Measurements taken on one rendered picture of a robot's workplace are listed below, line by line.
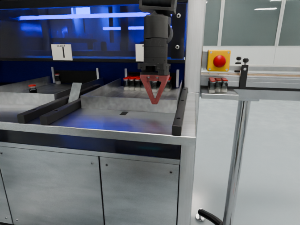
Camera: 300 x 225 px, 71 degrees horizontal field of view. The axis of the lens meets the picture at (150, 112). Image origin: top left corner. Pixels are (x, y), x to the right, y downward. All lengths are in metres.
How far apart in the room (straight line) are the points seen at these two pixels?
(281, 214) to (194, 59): 1.27
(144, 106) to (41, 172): 0.77
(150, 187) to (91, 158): 0.29
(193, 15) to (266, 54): 4.88
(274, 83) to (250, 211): 0.98
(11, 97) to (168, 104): 0.46
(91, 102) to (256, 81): 0.63
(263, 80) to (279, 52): 4.77
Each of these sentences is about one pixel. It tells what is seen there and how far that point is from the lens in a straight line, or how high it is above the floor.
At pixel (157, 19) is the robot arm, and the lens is 0.51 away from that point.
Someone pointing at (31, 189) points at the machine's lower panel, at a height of 0.35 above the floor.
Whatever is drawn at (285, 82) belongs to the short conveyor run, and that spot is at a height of 0.91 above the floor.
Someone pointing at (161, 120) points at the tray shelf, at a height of 0.88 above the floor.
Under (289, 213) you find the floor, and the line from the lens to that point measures 1.79.
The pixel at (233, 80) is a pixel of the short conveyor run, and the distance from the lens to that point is 0.91.
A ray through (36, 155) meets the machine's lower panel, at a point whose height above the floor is 0.55.
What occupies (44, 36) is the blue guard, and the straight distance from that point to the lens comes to 0.97.
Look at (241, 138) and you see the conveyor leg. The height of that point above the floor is 0.65.
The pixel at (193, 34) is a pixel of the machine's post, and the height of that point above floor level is 1.08.
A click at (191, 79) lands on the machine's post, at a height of 0.93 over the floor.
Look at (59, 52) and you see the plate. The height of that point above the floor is 1.02.
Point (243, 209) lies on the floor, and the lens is 1.68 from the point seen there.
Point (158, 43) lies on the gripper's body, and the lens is 0.50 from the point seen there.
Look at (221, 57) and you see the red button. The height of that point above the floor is 1.01.
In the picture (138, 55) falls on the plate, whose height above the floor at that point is 1.01.
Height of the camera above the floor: 1.04
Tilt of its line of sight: 17 degrees down
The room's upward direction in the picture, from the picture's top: straight up
